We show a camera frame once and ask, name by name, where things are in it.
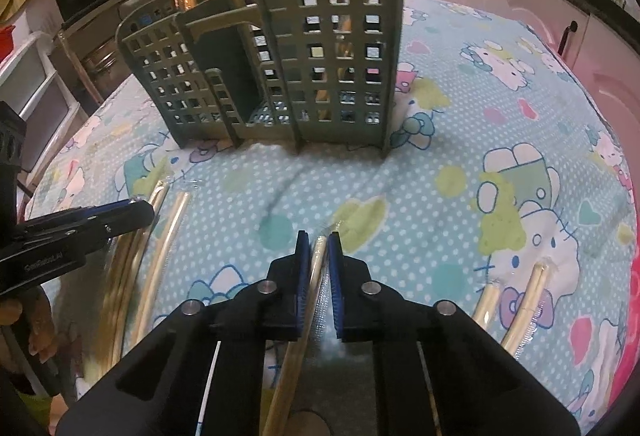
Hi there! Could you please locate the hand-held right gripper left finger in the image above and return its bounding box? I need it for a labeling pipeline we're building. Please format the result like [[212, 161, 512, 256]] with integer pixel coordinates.
[[55, 230, 315, 436]]

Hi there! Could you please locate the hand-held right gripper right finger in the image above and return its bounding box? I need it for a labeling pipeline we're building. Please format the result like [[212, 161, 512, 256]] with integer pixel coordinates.
[[327, 231, 581, 436]]

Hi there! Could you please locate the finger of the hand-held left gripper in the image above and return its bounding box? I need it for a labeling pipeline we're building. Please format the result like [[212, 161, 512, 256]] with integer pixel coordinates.
[[20, 200, 135, 234], [0, 202, 156, 267]]

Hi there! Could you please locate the green plastic utensil holder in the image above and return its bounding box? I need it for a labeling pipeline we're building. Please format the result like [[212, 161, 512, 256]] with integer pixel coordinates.
[[115, 0, 406, 162]]

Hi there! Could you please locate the person's left hand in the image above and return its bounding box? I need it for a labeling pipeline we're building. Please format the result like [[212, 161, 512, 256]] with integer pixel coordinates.
[[9, 290, 64, 368]]

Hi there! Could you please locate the plastic drawer unit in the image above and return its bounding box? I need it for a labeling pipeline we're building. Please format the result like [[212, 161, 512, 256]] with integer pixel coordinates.
[[0, 28, 91, 177]]

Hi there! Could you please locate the large steel pot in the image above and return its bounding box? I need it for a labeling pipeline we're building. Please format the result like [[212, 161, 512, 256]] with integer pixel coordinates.
[[82, 38, 123, 87]]

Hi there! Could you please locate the kitchen shelf rack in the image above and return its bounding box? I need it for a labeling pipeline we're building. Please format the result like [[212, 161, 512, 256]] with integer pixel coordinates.
[[50, 0, 176, 103]]

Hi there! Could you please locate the cartoon cat printed blanket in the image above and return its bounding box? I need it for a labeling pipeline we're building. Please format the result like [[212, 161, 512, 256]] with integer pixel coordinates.
[[15, 0, 636, 436]]

